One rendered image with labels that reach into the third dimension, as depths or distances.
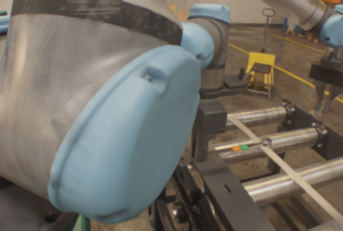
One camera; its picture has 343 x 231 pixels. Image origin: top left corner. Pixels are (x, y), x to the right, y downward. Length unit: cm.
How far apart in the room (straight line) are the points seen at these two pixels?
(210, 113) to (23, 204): 33
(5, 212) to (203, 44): 30
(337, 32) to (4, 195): 66
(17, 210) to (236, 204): 49
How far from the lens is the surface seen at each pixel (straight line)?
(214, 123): 48
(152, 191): 17
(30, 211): 30
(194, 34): 34
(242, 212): 63
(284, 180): 117
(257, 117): 166
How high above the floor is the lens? 163
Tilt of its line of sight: 28 degrees down
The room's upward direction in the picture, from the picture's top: 1 degrees clockwise
